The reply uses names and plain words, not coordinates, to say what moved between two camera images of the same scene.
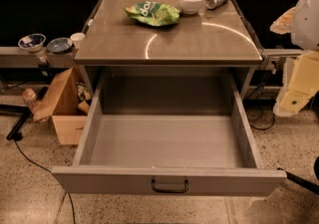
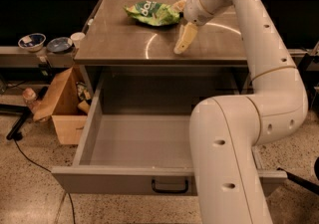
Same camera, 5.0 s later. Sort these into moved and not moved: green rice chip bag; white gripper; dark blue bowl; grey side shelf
Moved: white gripper
Not moved: green rice chip bag; grey side shelf; dark blue bowl
